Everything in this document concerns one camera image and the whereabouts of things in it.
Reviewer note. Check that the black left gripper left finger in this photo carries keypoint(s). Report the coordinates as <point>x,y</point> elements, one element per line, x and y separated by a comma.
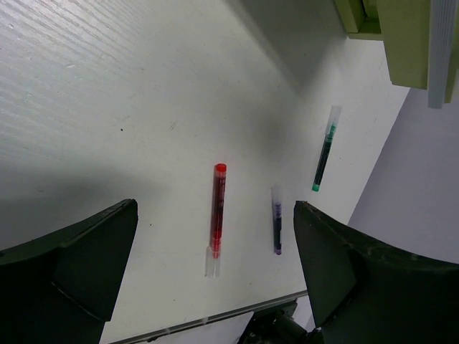
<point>62,287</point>

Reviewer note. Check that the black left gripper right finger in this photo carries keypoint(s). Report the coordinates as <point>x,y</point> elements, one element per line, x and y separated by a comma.
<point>362,290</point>

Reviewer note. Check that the red gel pen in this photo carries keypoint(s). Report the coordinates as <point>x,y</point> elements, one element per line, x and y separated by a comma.
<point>215,241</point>

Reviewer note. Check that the green gel pen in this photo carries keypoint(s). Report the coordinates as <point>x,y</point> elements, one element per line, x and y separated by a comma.
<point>326,148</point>

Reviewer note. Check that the purple gel pen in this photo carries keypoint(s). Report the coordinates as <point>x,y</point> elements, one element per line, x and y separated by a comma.
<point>277,218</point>

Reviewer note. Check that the green metal tool chest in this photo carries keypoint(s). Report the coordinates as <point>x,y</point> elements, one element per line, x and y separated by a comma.
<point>360,19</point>

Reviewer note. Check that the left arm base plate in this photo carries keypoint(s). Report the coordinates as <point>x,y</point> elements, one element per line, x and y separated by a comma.
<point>276,325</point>

